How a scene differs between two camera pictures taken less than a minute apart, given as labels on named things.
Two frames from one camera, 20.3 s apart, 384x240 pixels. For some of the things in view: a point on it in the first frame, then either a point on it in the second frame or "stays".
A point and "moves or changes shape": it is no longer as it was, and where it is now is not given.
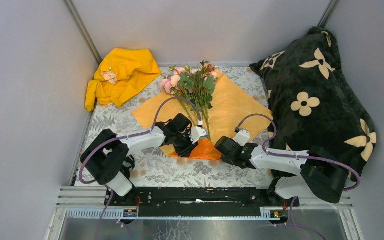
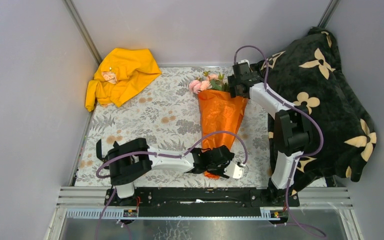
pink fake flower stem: [170, 84] -> [197, 86]
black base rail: [201, 202] stays
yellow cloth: [120, 75] stays
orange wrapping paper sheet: [234, 107] moves or changes shape
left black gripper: [186, 151] -> [220, 172]
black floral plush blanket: [313, 102] stays
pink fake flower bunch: [192, 85] moves or changes shape
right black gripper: [226, 159] -> [233, 82]
